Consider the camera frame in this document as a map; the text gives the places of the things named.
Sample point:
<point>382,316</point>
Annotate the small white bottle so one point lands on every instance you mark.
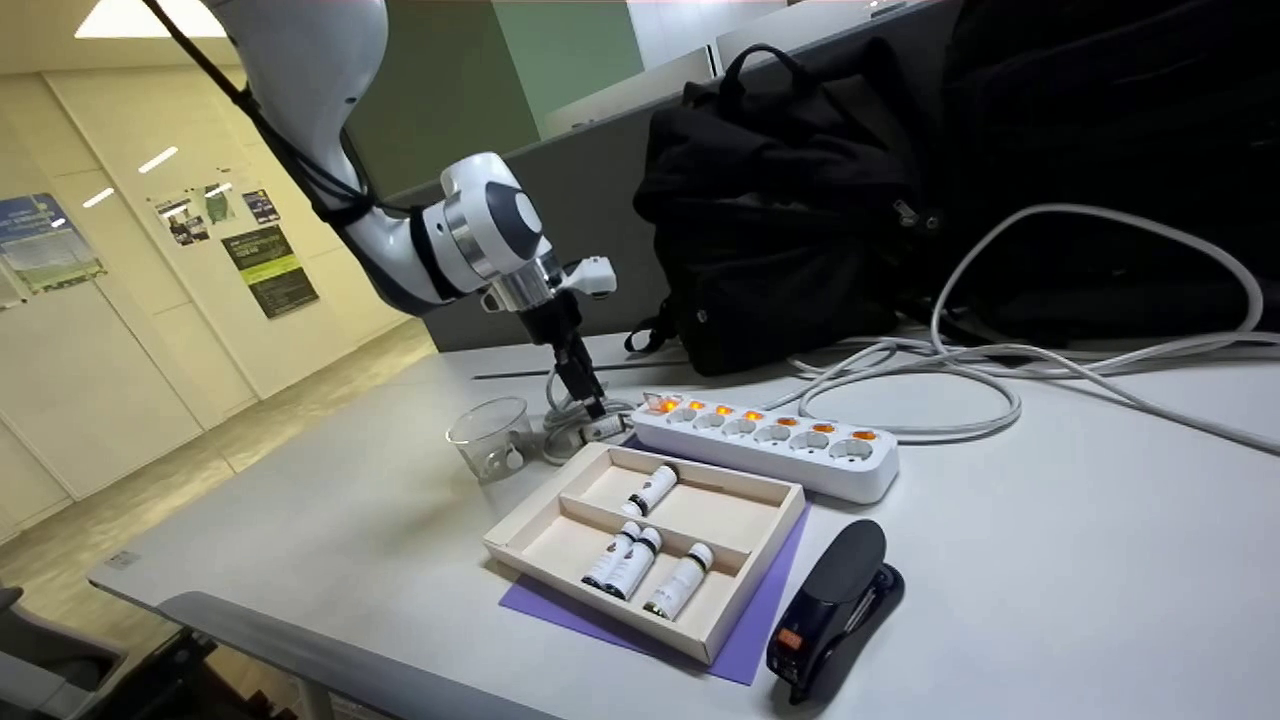
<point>677,586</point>
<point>607,561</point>
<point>655,490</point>
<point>639,567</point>

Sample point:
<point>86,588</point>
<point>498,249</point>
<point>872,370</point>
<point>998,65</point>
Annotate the clear plastic cup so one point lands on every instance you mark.
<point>460,422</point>

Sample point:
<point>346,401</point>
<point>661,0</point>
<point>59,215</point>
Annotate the blue green wall poster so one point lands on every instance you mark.
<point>43,241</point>

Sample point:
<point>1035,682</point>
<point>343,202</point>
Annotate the dark green wall poster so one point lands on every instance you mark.
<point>268,271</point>

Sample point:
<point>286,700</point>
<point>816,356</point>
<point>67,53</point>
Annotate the small wall notice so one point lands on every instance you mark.
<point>220,202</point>
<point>263,204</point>
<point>185,221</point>

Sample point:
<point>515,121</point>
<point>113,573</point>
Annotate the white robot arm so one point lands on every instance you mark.
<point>305,65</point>

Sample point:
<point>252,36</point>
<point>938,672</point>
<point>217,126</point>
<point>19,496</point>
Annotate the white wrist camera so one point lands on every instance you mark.
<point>592,276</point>

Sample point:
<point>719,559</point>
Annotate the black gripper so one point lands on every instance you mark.
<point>553,323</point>

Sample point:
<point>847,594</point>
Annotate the white power strip orange switches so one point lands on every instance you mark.
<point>800,464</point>

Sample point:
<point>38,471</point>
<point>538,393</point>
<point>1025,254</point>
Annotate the ceiling panel light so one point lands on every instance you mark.
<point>146,18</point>

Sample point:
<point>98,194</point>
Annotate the wooden compartment tray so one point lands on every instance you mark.
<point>727,524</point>

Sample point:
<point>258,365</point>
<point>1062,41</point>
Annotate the purple mat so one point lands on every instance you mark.
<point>741,649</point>

